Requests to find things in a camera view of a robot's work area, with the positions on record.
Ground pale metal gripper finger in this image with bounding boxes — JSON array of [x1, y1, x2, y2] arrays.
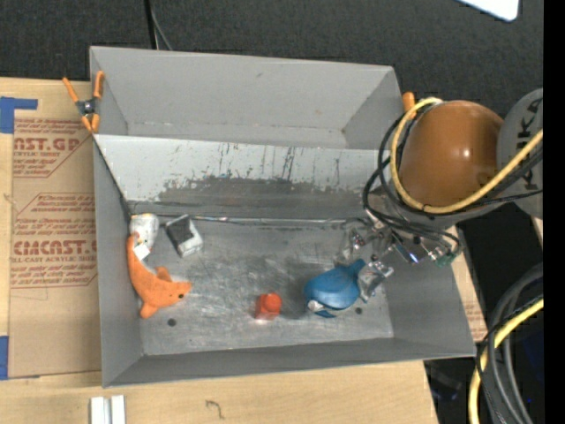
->
[[335, 226, 370, 266], [359, 261, 396, 303]]

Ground blue and white toy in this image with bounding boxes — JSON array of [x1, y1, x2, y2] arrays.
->
[[303, 258, 367, 319]]

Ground red small block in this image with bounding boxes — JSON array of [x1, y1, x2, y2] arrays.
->
[[253, 292, 283, 322]]

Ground grey metal bin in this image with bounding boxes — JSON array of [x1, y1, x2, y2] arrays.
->
[[89, 45, 478, 389]]

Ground grey and white small box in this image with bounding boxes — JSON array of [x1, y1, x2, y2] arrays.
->
[[165, 214, 204, 259]]

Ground orange toy fish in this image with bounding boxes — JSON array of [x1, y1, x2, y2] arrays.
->
[[126, 232, 193, 320]]

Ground white small container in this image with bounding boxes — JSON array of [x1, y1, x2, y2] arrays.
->
[[129, 213, 160, 262]]

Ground brown cardboard board red print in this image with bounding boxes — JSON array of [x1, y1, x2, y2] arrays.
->
[[0, 76, 490, 382]]

